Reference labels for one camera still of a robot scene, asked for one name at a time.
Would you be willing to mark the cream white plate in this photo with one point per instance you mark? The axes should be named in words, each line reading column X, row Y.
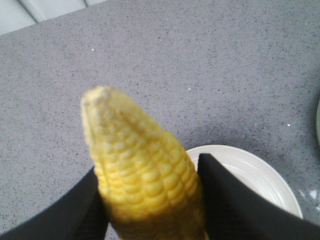
column 254, row 172

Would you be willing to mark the corn cob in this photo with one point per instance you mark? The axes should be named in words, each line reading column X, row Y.
column 148, row 183

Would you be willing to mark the green electric cooking pot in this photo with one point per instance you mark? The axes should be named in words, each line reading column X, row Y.
column 317, row 124

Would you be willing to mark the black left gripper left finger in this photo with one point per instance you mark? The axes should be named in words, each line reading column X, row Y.
column 78, row 215

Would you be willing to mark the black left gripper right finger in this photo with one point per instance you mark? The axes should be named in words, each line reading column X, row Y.
column 235, row 212

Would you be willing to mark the white pleated curtain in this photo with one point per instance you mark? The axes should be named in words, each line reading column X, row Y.
column 19, row 14

